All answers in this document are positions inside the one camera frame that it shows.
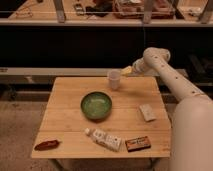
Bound tray with items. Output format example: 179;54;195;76
113;0;175;19

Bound green ceramic bowl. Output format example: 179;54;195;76
80;92;112;120

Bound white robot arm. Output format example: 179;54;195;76
121;47;213;171

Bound brown rectangular box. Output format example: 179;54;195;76
125;136;151;152

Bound wooden table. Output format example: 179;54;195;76
31;77;171;160

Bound white tube with cap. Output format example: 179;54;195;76
85;128;122;152

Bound white sponge block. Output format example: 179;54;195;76
139;104;156;122

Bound eyeglasses on shelf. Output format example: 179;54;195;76
15;9;33;19

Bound dark cloth on shelf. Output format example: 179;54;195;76
86;2;112;17

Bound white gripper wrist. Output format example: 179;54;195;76
121;59;146;76

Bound phone on shelf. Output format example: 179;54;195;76
73;3;85;16

